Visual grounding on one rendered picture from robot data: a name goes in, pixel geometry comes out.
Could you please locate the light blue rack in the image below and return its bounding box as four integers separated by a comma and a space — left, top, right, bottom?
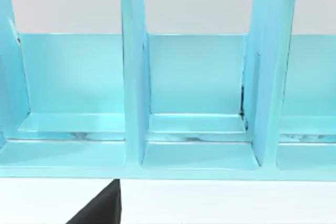
0, 0, 336, 180

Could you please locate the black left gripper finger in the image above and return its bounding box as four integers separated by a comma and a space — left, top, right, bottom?
65, 178, 123, 224

